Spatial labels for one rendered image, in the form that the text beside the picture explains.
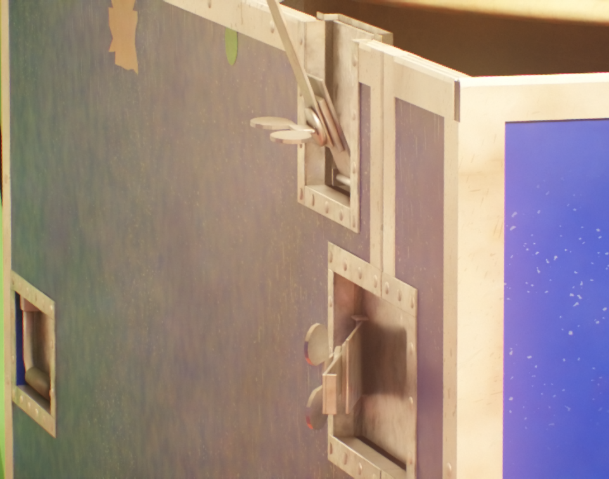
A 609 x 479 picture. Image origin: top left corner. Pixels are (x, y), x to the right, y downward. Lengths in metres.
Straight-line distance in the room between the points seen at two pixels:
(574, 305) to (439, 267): 0.07
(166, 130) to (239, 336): 0.21
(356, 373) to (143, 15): 0.53
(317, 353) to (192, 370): 0.40
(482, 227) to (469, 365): 0.07
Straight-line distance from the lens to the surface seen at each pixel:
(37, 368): 3.49
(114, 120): 3.17
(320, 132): 2.63
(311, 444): 2.71
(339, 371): 2.58
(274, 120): 2.65
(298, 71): 2.63
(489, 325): 2.42
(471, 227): 2.41
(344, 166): 2.65
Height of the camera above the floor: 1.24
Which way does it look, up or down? 9 degrees down
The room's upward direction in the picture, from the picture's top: straight up
